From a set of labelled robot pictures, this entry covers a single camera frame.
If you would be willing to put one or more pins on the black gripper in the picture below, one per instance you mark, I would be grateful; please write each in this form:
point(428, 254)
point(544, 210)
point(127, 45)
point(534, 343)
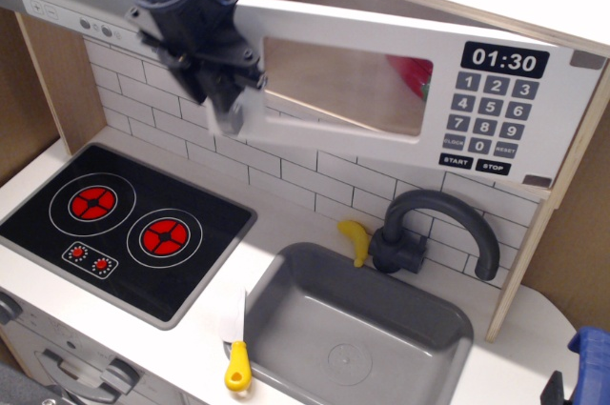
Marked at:
point(196, 37)

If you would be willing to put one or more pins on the white toy microwave door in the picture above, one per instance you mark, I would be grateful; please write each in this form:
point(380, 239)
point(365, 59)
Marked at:
point(331, 88)

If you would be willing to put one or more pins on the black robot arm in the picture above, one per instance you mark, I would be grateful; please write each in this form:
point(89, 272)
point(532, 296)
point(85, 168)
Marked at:
point(198, 41)

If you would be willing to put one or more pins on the black toy stove top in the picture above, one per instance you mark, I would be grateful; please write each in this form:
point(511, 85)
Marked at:
point(129, 233)

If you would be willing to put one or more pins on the wooden toy kitchen cabinet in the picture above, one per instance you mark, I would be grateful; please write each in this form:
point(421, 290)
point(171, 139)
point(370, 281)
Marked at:
point(139, 99)

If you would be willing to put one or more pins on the yellow toy banana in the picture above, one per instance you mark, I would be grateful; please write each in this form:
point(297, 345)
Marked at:
point(359, 239)

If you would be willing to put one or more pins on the red toy chili pepper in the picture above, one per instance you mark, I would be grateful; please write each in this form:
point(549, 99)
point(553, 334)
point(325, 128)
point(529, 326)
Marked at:
point(416, 73)

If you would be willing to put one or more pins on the grey toy sink basin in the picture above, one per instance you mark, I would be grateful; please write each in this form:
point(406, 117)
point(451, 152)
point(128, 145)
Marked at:
point(323, 331)

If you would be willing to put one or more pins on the grey oven knob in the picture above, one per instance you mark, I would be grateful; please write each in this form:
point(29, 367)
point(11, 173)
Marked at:
point(10, 309)

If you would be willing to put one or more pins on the grey toy oven door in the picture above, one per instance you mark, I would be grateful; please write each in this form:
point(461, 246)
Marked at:
point(85, 371)

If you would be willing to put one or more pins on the black object bottom right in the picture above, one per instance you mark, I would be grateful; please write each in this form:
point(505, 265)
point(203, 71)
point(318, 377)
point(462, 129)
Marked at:
point(553, 392)

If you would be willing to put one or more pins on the blue plastic object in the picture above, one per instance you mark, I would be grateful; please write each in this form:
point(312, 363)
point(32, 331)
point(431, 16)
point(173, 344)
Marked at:
point(592, 346)

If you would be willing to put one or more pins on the yellow handled toy knife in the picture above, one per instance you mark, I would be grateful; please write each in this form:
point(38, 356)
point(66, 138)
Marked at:
point(238, 375)

